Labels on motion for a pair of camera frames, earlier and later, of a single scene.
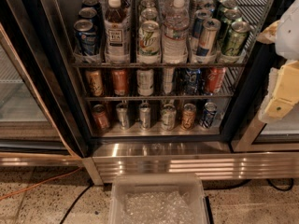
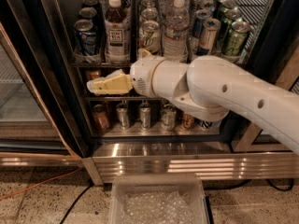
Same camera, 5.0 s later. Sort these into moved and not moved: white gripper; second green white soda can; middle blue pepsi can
Moved: white gripper
Not moved: second green white soda can; middle blue pepsi can
